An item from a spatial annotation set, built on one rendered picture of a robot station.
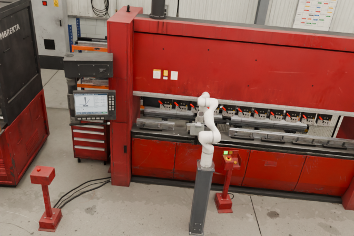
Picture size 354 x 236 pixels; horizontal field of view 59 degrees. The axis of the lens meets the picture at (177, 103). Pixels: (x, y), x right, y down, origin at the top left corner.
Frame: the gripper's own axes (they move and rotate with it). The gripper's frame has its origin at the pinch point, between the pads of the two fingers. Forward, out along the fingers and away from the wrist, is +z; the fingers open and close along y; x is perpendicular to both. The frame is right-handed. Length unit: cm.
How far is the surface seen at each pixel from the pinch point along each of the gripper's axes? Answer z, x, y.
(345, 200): 66, 70, -214
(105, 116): -46, 20, 108
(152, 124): 13, 4, 60
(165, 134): 11.1, 16.4, 41.0
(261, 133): 11, 2, -83
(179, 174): 61, 57, 17
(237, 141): 11, 18, -53
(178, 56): -62, -58, 33
